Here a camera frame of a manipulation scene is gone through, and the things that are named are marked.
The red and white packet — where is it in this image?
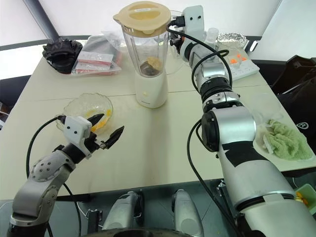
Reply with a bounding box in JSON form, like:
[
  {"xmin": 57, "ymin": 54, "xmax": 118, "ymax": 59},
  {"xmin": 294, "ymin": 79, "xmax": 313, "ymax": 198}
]
[
  {"xmin": 74, "ymin": 61, "xmax": 112, "ymax": 73},
  {"xmin": 78, "ymin": 51, "xmax": 114, "ymax": 64}
]

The plastic bag of packets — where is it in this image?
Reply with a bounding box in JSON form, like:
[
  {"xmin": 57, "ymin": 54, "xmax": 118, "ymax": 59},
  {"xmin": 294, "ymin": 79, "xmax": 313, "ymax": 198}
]
[{"xmin": 71, "ymin": 34, "xmax": 122, "ymax": 77}]

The cream blender base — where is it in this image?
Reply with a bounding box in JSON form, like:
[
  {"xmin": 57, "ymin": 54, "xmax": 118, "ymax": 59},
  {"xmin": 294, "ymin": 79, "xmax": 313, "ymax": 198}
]
[{"xmin": 134, "ymin": 71, "xmax": 168, "ymax": 109}]

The clear crumpled plastic bag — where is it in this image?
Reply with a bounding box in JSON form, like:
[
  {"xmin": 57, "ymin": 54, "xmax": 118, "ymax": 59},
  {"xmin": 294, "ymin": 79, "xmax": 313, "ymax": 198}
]
[{"xmin": 101, "ymin": 29, "xmax": 124, "ymax": 50}]

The green plastic container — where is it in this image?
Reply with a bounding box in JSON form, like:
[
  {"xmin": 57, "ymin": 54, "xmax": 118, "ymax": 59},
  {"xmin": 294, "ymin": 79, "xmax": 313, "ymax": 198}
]
[{"xmin": 295, "ymin": 183, "xmax": 316, "ymax": 213}]

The black backpack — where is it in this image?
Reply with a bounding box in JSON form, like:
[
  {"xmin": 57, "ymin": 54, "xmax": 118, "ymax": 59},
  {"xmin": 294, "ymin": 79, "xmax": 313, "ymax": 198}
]
[{"xmin": 270, "ymin": 54, "xmax": 316, "ymax": 139}]

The green cloth on plate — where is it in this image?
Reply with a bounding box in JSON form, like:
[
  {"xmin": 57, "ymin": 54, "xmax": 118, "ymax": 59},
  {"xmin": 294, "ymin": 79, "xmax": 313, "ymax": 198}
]
[{"xmin": 253, "ymin": 118, "xmax": 316, "ymax": 162}]

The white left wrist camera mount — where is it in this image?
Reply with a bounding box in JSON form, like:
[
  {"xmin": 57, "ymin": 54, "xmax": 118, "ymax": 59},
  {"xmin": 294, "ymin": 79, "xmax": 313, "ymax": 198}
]
[{"xmin": 63, "ymin": 116, "xmax": 92, "ymax": 158}]

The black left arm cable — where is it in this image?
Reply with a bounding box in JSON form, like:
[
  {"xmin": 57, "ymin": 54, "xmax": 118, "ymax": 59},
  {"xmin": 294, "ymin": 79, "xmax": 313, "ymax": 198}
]
[{"xmin": 26, "ymin": 114, "xmax": 82, "ymax": 237}]

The small clear cup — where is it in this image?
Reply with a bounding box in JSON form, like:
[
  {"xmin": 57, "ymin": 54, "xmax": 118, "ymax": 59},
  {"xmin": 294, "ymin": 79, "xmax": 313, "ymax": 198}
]
[{"xmin": 206, "ymin": 27, "xmax": 220, "ymax": 45}]

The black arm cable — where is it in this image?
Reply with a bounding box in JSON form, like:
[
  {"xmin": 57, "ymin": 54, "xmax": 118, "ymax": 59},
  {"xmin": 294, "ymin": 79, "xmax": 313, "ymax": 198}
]
[
  {"xmin": 26, "ymin": 114, "xmax": 82, "ymax": 237},
  {"xmin": 165, "ymin": 15, "xmax": 245, "ymax": 237}
]

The peach blender lid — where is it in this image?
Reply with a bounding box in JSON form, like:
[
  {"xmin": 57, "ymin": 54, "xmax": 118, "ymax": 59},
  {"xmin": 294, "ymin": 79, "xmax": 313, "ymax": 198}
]
[{"xmin": 113, "ymin": 0, "xmax": 171, "ymax": 35}]

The clear glass bowl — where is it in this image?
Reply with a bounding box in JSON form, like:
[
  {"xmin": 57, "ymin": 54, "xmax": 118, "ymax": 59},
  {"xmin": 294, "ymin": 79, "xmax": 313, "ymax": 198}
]
[{"xmin": 56, "ymin": 92, "xmax": 114, "ymax": 135}]

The crumpled aluminium foil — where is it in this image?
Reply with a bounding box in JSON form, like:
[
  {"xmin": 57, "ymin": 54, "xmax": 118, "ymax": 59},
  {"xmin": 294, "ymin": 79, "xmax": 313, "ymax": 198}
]
[{"xmin": 215, "ymin": 31, "xmax": 249, "ymax": 50}]

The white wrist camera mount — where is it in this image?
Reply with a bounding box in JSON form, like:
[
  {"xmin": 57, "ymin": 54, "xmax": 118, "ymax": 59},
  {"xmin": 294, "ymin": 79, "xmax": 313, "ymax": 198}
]
[
  {"xmin": 181, "ymin": 5, "xmax": 207, "ymax": 41},
  {"xmin": 63, "ymin": 116, "xmax": 92, "ymax": 158}
]

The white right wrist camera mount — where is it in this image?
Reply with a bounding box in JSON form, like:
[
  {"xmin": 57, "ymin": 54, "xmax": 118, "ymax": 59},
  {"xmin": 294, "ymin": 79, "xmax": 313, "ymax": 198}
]
[{"xmin": 181, "ymin": 5, "xmax": 207, "ymax": 41}]

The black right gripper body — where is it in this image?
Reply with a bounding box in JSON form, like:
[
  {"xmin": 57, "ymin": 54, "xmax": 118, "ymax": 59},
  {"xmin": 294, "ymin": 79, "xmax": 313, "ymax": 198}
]
[{"xmin": 169, "ymin": 34, "xmax": 185, "ymax": 48}]

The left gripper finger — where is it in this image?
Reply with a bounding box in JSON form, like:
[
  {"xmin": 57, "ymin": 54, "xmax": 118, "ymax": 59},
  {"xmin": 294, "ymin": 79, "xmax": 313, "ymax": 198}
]
[
  {"xmin": 103, "ymin": 125, "xmax": 125, "ymax": 149},
  {"xmin": 88, "ymin": 113, "xmax": 106, "ymax": 126}
]

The green towel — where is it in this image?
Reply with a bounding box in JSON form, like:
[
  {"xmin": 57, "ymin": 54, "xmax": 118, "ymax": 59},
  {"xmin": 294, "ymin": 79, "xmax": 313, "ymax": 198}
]
[{"xmin": 262, "ymin": 119, "xmax": 314, "ymax": 160}]

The clear blender jar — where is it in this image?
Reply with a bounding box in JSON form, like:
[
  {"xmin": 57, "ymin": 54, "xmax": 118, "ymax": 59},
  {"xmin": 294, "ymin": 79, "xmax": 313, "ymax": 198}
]
[{"xmin": 120, "ymin": 22, "xmax": 171, "ymax": 79}]

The silver rounded shell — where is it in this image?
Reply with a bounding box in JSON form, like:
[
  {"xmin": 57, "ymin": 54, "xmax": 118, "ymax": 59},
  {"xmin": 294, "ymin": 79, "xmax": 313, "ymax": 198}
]
[
  {"xmin": 171, "ymin": 189, "xmax": 204, "ymax": 237},
  {"xmin": 102, "ymin": 190, "xmax": 145, "ymax": 232}
]

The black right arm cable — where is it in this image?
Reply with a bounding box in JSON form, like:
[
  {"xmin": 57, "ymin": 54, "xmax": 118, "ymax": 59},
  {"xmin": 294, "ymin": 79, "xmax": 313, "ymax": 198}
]
[{"xmin": 165, "ymin": 15, "xmax": 245, "ymax": 237}]

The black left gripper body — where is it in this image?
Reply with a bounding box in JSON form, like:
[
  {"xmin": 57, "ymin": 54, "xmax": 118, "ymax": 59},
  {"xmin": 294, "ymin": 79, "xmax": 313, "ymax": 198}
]
[{"xmin": 83, "ymin": 131, "xmax": 109, "ymax": 155}]

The white flat box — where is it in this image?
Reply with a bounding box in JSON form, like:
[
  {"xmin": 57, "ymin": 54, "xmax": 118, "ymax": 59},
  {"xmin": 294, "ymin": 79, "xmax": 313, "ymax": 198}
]
[{"xmin": 227, "ymin": 48, "xmax": 260, "ymax": 81}]

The black metal bracket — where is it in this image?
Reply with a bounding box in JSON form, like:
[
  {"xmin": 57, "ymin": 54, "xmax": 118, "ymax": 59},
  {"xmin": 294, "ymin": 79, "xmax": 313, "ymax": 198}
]
[
  {"xmin": 217, "ymin": 180, "xmax": 230, "ymax": 196},
  {"xmin": 86, "ymin": 208, "xmax": 103, "ymax": 233}
]

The black crumpled bag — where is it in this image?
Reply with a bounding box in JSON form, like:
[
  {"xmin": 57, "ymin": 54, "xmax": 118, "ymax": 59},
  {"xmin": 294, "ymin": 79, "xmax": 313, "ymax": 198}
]
[{"xmin": 42, "ymin": 38, "xmax": 83, "ymax": 75}]

